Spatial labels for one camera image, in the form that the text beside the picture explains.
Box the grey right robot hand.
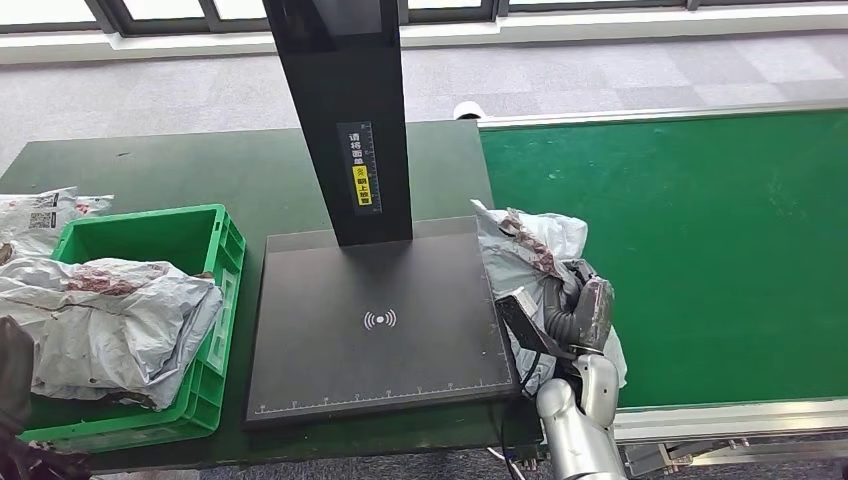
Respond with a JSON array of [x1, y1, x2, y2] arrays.
[[564, 261, 616, 356]]

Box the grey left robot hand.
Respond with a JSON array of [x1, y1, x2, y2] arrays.
[[0, 316, 36, 439]]

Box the green conveyor belt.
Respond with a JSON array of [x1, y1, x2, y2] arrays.
[[478, 109, 848, 409]]

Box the black inbound scanner machine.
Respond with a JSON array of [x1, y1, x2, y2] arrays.
[[243, 0, 521, 431]]

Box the white mailer with QR label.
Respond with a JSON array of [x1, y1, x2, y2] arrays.
[[0, 187, 115, 266]]

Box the green plastic crate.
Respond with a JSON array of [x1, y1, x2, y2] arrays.
[[19, 203, 248, 455]]

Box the black and yellow label sticker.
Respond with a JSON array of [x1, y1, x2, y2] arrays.
[[336, 121, 384, 215]]

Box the white window sill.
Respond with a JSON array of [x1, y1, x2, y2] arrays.
[[0, 3, 848, 68]]

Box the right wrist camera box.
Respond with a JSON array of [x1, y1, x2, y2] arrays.
[[495, 286, 578, 362]]

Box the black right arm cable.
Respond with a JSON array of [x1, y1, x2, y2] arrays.
[[498, 351, 543, 480]]

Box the aluminium conveyor frame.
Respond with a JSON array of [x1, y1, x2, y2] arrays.
[[474, 97, 848, 480]]

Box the thin white cable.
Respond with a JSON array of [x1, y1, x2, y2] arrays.
[[486, 447, 531, 473]]

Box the dark window frame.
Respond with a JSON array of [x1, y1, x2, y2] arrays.
[[0, 0, 848, 38]]

